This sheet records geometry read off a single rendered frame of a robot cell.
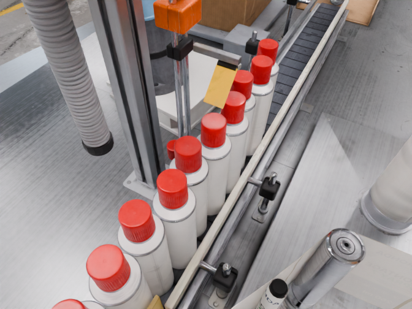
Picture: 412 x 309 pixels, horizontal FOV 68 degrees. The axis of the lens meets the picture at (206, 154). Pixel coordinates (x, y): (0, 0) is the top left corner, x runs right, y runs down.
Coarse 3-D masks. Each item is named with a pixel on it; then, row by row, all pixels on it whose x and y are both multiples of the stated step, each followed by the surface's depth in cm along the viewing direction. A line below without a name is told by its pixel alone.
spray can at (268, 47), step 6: (264, 42) 51; (270, 42) 51; (276, 42) 51; (258, 48) 51; (264, 48) 50; (270, 48) 50; (276, 48) 50; (258, 54) 51; (264, 54) 50; (270, 54) 50; (276, 54) 51; (276, 66) 53; (276, 72) 53; (270, 78) 53; (276, 78) 54; (270, 102) 58
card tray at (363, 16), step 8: (320, 0) 117; (328, 0) 117; (352, 0) 118; (360, 0) 118; (368, 0) 118; (376, 0) 118; (296, 8) 114; (304, 8) 113; (312, 8) 113; (352, 8) 114; (360, 8) 114; (368, 8) 114; (352, 16) 110; (360, 16) 110; (368, 16) 110; (360, 24) 107; (368, 24) 105
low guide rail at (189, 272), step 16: (336, 16) 92; (320, 48) 81; (304, 80) 75; (288, 96) 68; (272, 128) 62; (256, 160) 57; (240, 176) 54; (240, 192) 54; (224, 208) 50; (208, 240) 46; (192, 272) 43; (176, 288) 42; (176, 304) 42
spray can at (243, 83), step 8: (240, 72) 45; (248, 72) 45; (240, 80) 44; (248, 80) 44; (232, 88) 45; (240, 88) 44; (248, 88) 45; (248, 96) 46; (248, 104) 47; (248, 112) 47; (248, 120) 49; (248, 128) 51; (248, 136) 53
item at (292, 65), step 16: (320, 16) 100; (304, 32) 93; (320, 32) 93; (304, 48) 87; (288, 64) 82; (304, 64) 82; (288, 80) 78; (272, 112) 70; (208, 224) 52; (224, 224) 56; (176, 272) 47
